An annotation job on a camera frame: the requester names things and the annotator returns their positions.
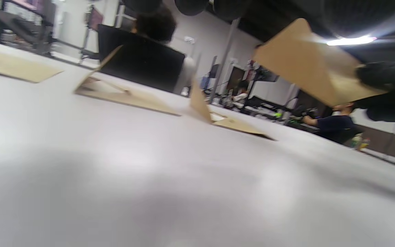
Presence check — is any black keyboard tray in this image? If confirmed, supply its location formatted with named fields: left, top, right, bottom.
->
left=0, top=5, right=52, bottom=52

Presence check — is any ceiling strip light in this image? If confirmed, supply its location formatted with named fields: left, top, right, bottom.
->
left=326, top=35, right=378, bottom=46

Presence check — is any brown paper envelope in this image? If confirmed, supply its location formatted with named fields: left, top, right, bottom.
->
left=75, top=45, right=181, bottom=117
left=188, top=78, right=276, bottom=141
left=253, top=18, right=389, bottom=107
left=0, top=47, right=64, bottom=84

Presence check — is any person's left hand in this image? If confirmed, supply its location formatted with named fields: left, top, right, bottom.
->
left=124, top=0, right=395, bottom=36

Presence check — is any black office chair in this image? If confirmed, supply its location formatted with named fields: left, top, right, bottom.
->
left=97, top=24, right=186, bottom=94

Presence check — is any small tablet screen on stand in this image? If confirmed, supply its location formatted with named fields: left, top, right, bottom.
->
left=88, top=7, right=104, bottom=31

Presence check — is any dark monitor on arm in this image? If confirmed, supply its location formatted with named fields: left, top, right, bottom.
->
left=258, top=67, right=281, bottom=83

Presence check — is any aluminium frame post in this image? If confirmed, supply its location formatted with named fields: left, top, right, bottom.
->
left=210, top=18, right=242, bottom=104

